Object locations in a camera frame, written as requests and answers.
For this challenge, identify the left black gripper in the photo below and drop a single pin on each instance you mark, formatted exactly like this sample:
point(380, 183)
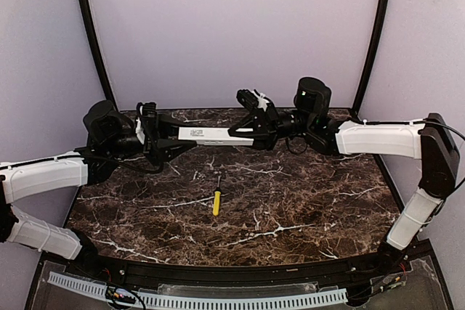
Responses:
point(152, 140)

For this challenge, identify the left black frame post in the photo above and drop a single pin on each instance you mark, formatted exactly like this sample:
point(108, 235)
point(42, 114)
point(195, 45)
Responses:
point(94, 46)

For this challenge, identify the white remote control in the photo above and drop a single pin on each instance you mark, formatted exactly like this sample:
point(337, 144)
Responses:
point(212, 137)

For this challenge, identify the black frame post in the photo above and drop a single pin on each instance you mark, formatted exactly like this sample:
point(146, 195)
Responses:
point(94, 46)
point(378, 24)

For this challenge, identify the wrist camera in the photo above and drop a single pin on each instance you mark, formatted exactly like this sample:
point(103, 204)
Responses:
point(143, 130)
point(255, 102)

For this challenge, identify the yellow handled screwdriver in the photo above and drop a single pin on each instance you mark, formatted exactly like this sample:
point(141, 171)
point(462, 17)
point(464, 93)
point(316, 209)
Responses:
point(217, 197)

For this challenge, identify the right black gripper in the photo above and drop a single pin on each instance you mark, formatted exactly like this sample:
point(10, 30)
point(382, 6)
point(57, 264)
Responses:
point(269, 125)

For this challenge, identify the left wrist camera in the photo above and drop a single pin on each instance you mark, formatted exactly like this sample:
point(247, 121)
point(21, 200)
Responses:
point(143, 130)

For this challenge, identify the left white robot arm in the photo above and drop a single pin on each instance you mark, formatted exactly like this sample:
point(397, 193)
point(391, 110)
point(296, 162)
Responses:
point(114, 141)

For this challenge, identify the white slotted cable duct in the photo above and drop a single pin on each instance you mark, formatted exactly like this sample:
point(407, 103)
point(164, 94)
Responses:
point(296, 296)

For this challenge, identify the black front table rail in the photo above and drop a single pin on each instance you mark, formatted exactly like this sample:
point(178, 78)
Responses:
point(346, 271)

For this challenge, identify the right black frame post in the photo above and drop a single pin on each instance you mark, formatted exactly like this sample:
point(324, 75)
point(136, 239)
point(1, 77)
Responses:
point(378, 24)

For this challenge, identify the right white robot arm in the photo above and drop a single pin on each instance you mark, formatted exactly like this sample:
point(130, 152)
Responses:
point(429, 140)

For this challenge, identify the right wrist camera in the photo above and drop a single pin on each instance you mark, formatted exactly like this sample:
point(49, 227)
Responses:
point(255, 102)

